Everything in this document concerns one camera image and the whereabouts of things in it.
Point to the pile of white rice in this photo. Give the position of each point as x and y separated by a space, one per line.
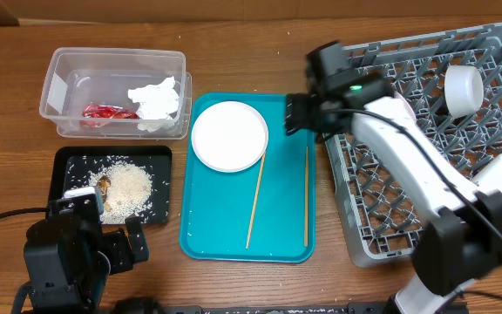
140 184

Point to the black rectangular tray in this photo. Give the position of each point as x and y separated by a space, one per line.
63 154

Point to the pink bowl with rice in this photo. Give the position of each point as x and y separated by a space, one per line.
402 108

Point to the small white cup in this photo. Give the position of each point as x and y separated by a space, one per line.
489 179

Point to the clear plastic waste bin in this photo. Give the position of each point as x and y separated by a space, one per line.
82 76

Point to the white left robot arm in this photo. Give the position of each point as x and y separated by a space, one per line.
69 261

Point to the brown food scrap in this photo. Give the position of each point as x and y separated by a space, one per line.
103 184

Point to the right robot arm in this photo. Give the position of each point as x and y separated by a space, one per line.
462 238

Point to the large white plate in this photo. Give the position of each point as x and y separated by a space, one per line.
229 136

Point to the grey-green bowl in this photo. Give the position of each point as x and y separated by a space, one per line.
463 90

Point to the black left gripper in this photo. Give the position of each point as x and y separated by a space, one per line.
124 255

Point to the crumpled white paper napkin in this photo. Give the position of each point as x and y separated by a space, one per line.
157 103

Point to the teal serving tray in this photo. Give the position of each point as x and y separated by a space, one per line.
216 206

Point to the wooden chopstick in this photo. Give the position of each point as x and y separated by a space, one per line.
256 197
306 199

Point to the red foil snack wrapper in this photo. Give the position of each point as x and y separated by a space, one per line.
105 112

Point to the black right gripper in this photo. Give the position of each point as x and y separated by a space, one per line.
300 112

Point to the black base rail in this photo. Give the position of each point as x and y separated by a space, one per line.
150 305

